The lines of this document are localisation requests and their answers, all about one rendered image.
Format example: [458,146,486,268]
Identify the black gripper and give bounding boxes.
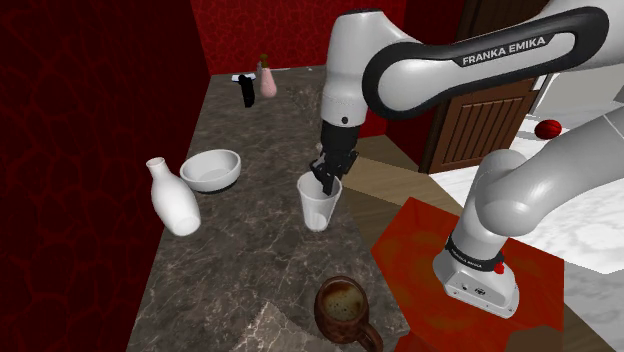
[317,120,363,198]

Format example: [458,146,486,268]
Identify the white plastic cup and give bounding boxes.
[296,171,343,233]

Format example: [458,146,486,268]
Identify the white bowl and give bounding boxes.
[179,148,243,195]

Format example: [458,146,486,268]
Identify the pink bottle with brown stopper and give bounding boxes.
[259,53,279,99]

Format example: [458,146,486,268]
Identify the black and white tool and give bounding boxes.
[231,72,258,109]

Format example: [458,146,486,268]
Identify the brown coffee mug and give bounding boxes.
[313,275,384,352]

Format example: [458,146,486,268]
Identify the red robot stand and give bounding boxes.
[370,196,566,352]

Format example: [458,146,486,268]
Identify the white vase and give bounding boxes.
[146,156,203,238]

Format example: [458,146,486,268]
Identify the brown wooden door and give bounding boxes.
[418,0,555,175]

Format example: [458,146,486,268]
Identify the red ball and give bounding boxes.
[534,119,563,141]

